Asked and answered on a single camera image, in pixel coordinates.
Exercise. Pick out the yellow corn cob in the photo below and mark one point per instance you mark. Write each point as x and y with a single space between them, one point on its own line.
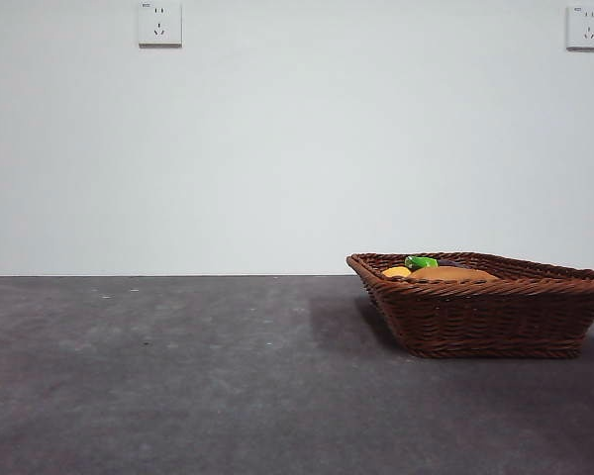
396 272

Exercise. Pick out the dark purple eggplant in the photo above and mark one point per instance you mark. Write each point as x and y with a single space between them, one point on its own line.
421 262

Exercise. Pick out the brown wicker basket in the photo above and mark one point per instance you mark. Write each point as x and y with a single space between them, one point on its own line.
485 321

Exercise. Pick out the brown potato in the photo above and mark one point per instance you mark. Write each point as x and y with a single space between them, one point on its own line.
450 274

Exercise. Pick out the white wall socket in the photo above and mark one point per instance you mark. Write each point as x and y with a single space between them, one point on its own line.
584 27
160 25

